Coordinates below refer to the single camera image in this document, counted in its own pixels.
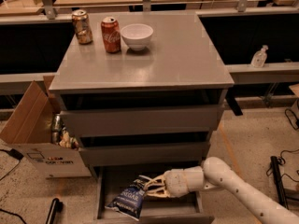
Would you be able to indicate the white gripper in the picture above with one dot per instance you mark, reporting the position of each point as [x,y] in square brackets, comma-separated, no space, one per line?
[175,182]

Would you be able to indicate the blue chip bag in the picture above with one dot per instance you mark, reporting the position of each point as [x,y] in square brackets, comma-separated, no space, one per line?
[129,201]

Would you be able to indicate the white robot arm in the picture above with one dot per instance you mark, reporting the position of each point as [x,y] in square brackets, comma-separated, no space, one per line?
[215,173]

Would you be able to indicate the grey open bottom drawer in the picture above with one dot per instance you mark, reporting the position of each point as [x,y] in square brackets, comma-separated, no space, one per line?
[112,180]

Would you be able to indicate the grey middle drawer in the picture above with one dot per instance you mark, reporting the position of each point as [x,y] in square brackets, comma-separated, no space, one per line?
[141,154]

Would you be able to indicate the grey top drawer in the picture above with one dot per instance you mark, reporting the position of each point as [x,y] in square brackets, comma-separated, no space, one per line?
[135,121]

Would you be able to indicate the grey drawer cabinet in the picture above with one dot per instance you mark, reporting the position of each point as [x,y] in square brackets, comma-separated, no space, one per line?
[179,67]

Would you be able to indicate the black object bottom left floor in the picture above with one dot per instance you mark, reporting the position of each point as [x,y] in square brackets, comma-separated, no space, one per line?
[55,208]

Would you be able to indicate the cans inside cardboard box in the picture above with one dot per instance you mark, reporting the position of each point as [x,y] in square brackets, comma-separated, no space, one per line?
[60,135]

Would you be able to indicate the black bar right floor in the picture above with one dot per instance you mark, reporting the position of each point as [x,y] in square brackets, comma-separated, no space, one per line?
[278,182]

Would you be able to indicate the cardboard box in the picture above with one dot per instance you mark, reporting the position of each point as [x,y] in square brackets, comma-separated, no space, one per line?
[28,130]

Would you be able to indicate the white bowl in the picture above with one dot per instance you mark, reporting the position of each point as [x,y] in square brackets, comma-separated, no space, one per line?
[137,35]

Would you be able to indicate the clear sanitizer pump bottle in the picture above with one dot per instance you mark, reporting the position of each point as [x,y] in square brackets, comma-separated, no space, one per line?
[259,57]

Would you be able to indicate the red cola can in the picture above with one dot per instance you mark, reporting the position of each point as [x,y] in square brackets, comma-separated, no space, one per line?
[111,34]

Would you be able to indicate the gold dented soda can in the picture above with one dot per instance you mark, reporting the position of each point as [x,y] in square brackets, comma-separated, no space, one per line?
[81,23]

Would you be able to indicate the black power adapter with cable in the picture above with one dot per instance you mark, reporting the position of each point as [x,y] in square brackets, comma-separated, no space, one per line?
[16,156]

